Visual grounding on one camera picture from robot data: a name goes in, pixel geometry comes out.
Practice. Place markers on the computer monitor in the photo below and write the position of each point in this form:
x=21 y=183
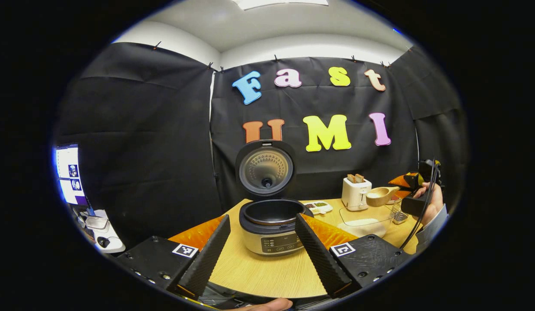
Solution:
x=71 y=175

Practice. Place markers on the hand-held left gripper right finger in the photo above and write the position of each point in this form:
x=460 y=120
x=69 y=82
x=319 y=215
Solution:
x=319 y=259

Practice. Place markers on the black backdrop cloth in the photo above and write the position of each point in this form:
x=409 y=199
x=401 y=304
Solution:
x=155 y=151

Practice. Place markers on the white divided bean dish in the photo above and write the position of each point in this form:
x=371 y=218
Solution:
x=318 y=207

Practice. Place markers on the ceiling light panel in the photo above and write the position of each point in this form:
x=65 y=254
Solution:
x=280 y=3

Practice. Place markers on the dark grey rice cooker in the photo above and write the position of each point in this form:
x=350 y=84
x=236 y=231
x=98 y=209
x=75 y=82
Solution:
x=267 y=237

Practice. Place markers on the white toaster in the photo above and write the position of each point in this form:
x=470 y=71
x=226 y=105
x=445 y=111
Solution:
x=355 y=196

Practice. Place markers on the wooden spoon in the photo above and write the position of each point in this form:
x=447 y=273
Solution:
x=377 y=196

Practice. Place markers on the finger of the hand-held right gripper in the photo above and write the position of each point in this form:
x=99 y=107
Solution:
x=407 y=180

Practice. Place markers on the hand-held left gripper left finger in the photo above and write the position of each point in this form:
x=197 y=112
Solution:
x=209 y=259

